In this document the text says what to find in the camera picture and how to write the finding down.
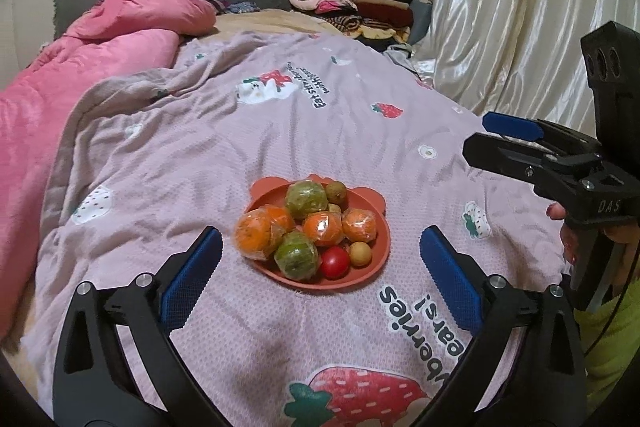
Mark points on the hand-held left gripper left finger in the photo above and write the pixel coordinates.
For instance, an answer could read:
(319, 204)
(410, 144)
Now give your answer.
(192, 277)

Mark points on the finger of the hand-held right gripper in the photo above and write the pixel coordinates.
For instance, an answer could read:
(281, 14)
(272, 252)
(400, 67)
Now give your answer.
(510, 123)
(500, 154)

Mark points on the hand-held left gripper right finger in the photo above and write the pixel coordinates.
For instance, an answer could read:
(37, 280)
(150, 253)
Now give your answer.
(450, 277)

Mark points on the large orange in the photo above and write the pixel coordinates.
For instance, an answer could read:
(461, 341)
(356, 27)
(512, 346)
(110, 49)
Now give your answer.
(255, 237)

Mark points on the brown longan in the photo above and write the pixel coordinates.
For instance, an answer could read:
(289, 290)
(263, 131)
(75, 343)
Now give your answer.
(360, 253)
(336, 192)
(334, 208)

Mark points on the orange plastic plate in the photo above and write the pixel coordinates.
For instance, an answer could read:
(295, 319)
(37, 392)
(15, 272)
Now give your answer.
(350, 282)

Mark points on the small green mango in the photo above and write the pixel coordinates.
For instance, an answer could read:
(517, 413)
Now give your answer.
(296, 257)

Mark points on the red tomato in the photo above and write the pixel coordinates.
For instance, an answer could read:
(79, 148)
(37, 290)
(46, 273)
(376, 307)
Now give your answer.
(334, 262)

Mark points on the large green mango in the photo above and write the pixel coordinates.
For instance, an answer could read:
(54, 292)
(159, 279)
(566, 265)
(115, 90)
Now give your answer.
(305, 199)

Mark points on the person's right forearm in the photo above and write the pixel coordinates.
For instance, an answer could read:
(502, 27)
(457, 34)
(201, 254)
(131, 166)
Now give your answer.
(615, 347)

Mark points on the person's right hand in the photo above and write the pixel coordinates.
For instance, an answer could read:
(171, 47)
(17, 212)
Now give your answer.
(570, 247)

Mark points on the cream satin curtain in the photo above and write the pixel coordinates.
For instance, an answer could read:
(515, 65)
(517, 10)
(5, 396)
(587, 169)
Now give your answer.
(500, 7)

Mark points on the strawberry bear printed blanket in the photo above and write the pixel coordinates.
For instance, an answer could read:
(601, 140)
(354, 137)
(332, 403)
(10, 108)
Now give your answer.
(200, 132)

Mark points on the stack of folded clothes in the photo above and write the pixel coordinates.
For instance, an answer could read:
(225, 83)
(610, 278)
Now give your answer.
(350, 2)

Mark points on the pink fleece blanket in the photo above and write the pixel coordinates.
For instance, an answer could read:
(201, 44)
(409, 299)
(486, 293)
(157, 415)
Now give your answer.
(75, 67)

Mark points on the dark patterned cloth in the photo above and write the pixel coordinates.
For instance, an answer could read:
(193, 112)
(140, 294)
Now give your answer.
(237, 7)

